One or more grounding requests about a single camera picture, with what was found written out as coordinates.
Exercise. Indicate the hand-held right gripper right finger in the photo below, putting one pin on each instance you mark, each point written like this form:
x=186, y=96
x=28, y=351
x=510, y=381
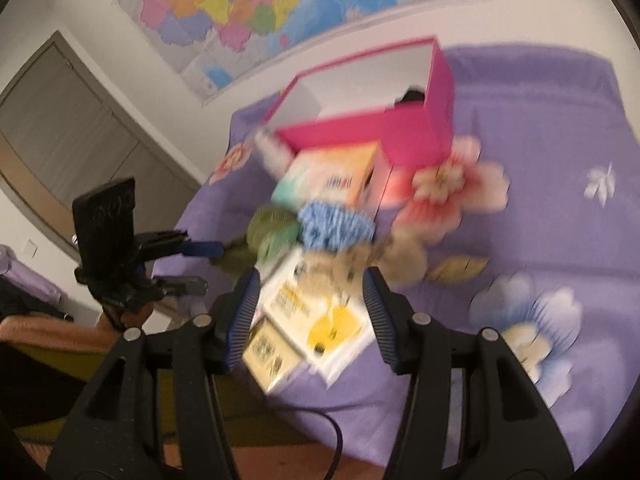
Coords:
x=377, y=310

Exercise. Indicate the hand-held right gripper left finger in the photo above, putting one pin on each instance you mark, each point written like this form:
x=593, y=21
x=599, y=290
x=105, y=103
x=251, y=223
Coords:
x=242, y=310

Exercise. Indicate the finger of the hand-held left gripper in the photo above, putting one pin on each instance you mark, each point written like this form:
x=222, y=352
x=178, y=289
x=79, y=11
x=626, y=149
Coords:
x=182, y=286
x=202, y=249

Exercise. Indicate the beige plush toy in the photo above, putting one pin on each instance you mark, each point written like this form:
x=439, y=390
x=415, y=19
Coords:
x=400, y=260

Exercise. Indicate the yellow and white tissue pack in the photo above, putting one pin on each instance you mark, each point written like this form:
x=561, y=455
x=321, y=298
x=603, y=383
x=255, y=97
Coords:
x=320, y=320

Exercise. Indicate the green plush toy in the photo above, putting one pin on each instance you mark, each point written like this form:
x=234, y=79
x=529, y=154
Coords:
x=272, y=232

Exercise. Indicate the pink cardboard box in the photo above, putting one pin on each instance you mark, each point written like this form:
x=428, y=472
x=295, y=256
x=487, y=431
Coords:
x=415, y=135

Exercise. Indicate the person's left hand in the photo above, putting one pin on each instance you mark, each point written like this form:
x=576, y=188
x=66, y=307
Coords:
x=137, y=317

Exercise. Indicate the purple pillow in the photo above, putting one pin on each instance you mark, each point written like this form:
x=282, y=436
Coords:
x=25, y=270

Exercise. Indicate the blue chenille cloth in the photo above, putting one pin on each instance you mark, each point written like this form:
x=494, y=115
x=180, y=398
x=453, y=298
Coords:
x=332, y=225

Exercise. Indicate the grey wardrobe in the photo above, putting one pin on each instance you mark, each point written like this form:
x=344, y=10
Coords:
x=75, y=125

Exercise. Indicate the clear plastic cup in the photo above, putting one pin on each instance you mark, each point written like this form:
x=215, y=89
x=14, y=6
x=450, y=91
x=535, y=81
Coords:
x=271, y=152

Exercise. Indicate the orange and teal tissue pack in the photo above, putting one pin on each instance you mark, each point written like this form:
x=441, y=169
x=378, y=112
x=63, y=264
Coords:
x=330, y=170

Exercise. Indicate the purple floral bedsheet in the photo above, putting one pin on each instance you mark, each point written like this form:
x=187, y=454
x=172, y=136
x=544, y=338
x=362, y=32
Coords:
x=525, y=160

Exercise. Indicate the white wall switch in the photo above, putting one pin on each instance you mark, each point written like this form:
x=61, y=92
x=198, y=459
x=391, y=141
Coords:
x=31, y=249

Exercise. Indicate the colourful wall map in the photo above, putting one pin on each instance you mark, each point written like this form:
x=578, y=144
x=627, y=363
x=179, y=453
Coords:
x=250, y=10

